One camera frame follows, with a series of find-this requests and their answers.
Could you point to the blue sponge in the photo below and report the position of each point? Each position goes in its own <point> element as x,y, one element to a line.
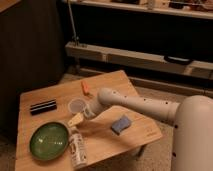
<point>121,124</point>

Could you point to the green bowl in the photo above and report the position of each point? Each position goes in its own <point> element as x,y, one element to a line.
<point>49,141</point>

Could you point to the orange marker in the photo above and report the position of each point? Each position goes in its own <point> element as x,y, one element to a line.
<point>85,89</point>

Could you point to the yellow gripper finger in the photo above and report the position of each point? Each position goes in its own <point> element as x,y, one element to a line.
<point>78,118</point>

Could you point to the metal stand pole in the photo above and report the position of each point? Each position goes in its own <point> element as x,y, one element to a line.
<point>75,37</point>

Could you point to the wooden table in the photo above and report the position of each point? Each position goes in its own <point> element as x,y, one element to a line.
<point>100,141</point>

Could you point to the clear plastic cup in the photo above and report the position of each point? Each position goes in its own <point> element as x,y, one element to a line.
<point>76,106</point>

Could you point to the white plastic bottle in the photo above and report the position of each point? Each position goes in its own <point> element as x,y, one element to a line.
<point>77,148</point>

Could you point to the black handle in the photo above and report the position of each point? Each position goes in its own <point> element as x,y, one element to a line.
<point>178,60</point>

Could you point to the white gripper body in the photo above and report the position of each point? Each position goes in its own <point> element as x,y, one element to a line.
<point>92,109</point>

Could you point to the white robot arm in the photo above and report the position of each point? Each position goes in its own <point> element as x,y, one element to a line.
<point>192,119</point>

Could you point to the wooden bench rail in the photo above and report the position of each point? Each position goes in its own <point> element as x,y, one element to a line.
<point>197,69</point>

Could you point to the black striped block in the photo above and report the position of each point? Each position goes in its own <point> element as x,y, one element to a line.
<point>43,107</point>

